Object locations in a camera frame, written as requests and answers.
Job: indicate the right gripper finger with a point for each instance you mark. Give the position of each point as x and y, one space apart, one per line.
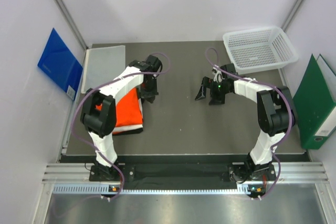
206 84
217 101

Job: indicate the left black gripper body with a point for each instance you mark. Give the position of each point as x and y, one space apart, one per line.
149 88

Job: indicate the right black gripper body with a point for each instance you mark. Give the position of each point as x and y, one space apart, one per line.
218 88

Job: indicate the orange t-shirt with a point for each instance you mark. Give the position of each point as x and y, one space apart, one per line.
127 108

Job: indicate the white plastic basket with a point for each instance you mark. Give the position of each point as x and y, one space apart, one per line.
259 49

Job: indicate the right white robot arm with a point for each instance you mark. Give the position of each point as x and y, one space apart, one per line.
275 116

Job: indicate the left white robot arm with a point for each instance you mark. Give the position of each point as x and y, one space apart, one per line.
99 110

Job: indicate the translucent plastic sheet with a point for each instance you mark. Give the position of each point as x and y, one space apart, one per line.
102 65

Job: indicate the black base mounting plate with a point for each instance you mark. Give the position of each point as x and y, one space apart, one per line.
230 172

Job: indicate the green binder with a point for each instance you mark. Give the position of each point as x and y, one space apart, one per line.
315 104

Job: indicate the blue folder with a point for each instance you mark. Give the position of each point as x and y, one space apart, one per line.
60 65

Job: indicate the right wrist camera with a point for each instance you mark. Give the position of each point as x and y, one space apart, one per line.
229 68

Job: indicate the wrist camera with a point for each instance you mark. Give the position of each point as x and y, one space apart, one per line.
229 68
154 64

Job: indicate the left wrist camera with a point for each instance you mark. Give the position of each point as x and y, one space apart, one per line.
154 64

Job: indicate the aluminium rail frame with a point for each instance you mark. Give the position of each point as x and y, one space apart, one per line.
186 193

